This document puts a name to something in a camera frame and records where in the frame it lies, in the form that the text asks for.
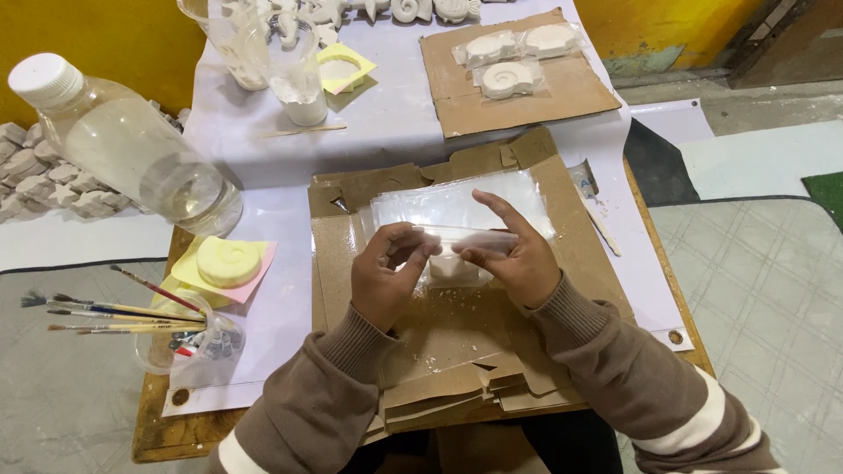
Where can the clear water bottle white cap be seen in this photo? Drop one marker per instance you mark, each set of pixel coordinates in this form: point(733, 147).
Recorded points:
point(125, 148)

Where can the clear cup with white plaster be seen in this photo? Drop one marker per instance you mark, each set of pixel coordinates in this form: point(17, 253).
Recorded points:
point(296, 92)

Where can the white floor sheet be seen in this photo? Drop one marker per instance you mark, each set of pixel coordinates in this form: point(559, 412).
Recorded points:
point(757, 155)
point(66, 240)

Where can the dark wooden board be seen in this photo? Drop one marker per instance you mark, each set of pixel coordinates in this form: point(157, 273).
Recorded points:
point(790, 46)

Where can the green mat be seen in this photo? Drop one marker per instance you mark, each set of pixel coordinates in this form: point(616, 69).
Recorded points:
point(826, 197)

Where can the stack of clear plastic bags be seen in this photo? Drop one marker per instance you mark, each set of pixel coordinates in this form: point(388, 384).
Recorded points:
point(448, 201)

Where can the clear cup holding brushes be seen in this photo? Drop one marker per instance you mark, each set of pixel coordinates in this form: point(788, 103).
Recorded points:
point(220, 345)

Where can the yellow spiral shell mold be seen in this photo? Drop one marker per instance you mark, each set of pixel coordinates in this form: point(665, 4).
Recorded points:
point(227, 262)

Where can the clear plastic bag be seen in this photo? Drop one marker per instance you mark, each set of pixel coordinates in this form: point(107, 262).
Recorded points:
point(454, 240)

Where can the heap of grey plaster figures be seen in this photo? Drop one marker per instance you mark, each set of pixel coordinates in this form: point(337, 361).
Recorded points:
point(46, 178)

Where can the bagged ribbed plaster shell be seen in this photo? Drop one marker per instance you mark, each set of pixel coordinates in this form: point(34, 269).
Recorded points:
point(487, 49)

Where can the large flattened cardboard box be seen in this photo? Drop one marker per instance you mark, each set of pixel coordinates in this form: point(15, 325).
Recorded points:
point(434, 329)

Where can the bagged fan plaster shell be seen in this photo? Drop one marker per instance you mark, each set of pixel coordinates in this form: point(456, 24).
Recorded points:
point(550, 39)

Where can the grey quilted floor mat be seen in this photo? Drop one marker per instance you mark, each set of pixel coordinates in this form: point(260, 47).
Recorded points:
point(757, 309)

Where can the bagged spiral plaster shell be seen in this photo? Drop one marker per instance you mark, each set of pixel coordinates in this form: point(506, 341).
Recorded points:
point(507, 80)

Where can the wide bristle paint brush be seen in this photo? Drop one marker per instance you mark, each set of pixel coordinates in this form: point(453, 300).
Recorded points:
point(79, 305)

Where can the person's left hand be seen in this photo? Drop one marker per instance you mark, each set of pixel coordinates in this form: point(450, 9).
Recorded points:
point(379, 283)

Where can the paint tubes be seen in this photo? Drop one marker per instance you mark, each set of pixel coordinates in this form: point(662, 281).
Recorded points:
point(197, 343)

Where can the small brown cardboard sheet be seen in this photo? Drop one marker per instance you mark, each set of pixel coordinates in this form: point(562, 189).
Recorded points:
point(527, 108)

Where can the white table cover sheet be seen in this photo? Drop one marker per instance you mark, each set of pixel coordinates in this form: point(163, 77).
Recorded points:
point(395, 105)

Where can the empty clear plastic cup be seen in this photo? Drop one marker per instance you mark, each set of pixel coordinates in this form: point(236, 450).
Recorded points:
point(220, 33)

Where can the white plaster piece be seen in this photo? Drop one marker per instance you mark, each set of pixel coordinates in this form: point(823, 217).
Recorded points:
point(449, 268)

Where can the small clear printed packet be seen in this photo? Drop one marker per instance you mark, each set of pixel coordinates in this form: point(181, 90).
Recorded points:
point(583, 178)

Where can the row of white plaster figures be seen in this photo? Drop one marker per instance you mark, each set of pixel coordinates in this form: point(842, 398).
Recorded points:
point(408, 10)

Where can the wooden stir stick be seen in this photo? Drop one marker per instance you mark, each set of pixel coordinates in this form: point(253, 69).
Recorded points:
point(303, 130)
point(599, 224)

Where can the person's right hand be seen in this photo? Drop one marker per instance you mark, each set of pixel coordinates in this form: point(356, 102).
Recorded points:
point(527, 266)

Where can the wooden table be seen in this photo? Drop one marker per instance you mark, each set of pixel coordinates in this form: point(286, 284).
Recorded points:
point(164, 428)

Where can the small yellow mold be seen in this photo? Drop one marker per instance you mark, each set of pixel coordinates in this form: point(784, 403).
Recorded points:
point(342, 69)

